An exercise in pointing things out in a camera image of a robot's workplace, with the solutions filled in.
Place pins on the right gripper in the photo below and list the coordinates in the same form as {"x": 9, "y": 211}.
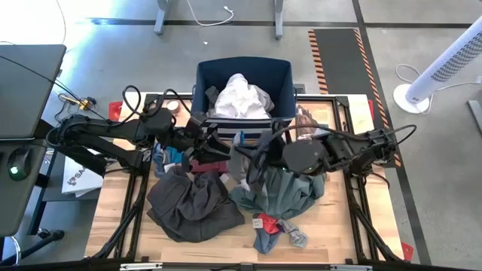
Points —
{"x": 271, "y": 150}

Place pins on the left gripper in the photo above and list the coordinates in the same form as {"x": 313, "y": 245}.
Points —
{"x": 188, "y": 137}

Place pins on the light grey garment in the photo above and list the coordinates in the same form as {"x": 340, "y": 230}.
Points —
{"x": 237, "y": 165}

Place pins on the maroon shirt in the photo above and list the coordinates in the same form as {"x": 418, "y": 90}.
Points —
{"x": 209, "y": 166}

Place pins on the smooth white T-shirt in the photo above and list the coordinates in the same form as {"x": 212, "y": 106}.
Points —
{"x": 229, "y": 111}

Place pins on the grey-green hoodie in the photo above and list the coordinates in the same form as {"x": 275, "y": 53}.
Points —
{"x": 290, "y": 192}

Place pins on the crinkled white shirt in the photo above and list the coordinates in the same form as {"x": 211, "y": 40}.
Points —
{"x": 241, "y": 99}

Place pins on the dark grey jacket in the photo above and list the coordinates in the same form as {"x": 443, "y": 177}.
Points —
{"x": 192, "y": 203}

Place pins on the white tag reading socks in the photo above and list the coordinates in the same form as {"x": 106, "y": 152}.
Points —
{"x": 258, "y": 223}

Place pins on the red sock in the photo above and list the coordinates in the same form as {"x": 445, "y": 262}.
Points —
{"x": 270, "y": 222}

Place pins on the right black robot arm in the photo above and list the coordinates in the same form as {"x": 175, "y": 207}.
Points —
{"x": 305, "y": 156}

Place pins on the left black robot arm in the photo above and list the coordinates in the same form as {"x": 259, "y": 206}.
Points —
{"x": 113, "y": 130}

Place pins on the white paper tag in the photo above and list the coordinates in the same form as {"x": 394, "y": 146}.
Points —
{"x": 169, "y": 167}
{"x": 224, "y": 177}

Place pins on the slate blue garment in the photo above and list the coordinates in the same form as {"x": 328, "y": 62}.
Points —
{"x": 160, "y": 160}

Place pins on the tan tape roll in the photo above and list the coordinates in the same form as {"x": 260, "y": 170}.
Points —
{"x": 173, "y": 106}

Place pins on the Acadia picture book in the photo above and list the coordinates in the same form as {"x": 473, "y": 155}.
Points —
{"x": 312, "y": 114}

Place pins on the navy white striped fabric basket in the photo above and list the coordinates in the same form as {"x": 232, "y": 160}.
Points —
{"x": 280, "y": 83}

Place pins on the grey floor outlet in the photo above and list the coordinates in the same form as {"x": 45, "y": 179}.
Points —
{"x": 299, "y": 88}

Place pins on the red clamp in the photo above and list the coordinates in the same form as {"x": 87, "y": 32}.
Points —
{"x": 115, "y": 112}
{"x": 370, "y": 109}
{"x": 406, "y": 251}

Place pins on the black mat with orange stripes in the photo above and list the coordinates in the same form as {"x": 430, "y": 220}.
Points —
{"x": 335, "y": 56}

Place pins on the white box with logo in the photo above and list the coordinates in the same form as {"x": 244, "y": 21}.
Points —
{"x": 81, "y": 180}

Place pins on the grey desk leg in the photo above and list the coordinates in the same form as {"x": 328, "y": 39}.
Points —
{"x": 161, "y": 19}
{"x": 278, "y": 22}

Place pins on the black mouse with light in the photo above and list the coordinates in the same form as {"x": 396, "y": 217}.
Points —
{"x": 20, "y": 162}

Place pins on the grey side desk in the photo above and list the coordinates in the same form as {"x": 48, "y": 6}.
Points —
{"x": 22, "y": 203}

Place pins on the black tripod leg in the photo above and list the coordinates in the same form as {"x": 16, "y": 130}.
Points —
{"x": 37, "y": 242}

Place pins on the white tower fan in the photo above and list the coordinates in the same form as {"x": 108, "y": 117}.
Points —
{"x": 444, "y": 67}

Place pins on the grey metal leg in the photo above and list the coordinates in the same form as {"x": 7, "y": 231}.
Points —
{"x": 475, "y": 116}

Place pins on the black aluminium table frame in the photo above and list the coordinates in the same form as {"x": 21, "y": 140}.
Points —
{"x": 342, "y": 101}

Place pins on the silver bracket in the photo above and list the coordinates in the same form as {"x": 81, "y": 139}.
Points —
{"x": 141, "y": 266}
{"x": 352, "y": 268}

